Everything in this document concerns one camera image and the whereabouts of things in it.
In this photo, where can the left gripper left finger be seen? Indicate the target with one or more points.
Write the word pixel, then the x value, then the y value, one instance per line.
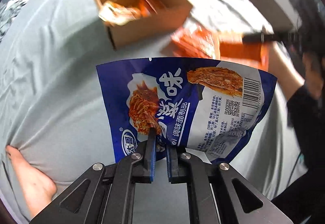
pixel 104 193

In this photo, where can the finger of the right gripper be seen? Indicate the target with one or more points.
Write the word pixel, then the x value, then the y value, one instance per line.
pixel 259 37

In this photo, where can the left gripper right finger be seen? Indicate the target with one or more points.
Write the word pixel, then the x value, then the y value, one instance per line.
pixel 217 193

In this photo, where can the orange snack packet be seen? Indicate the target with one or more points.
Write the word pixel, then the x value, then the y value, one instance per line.
pixel 229 47

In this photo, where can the pink spicy stick packet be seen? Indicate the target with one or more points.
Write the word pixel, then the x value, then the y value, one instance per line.
pixel 193 41

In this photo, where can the blue noodle snack bag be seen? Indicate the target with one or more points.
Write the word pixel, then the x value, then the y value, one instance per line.
pixel 201 104

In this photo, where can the person right hand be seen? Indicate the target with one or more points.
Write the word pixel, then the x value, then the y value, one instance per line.
pixel 313 79

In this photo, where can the bare left foot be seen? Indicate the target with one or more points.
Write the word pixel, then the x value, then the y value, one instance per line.
pixel 38 189

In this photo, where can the cardboard box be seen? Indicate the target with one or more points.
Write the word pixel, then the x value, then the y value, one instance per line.
pixel 158 17

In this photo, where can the light blue bed sheet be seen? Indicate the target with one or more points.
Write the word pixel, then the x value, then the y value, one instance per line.
pixel 53 112

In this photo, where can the yellow white snack bag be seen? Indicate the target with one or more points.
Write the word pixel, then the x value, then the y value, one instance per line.
pixel 115 14

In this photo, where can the crumpled blue blanket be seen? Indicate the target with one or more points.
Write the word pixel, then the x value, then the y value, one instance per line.
pixel 9 11

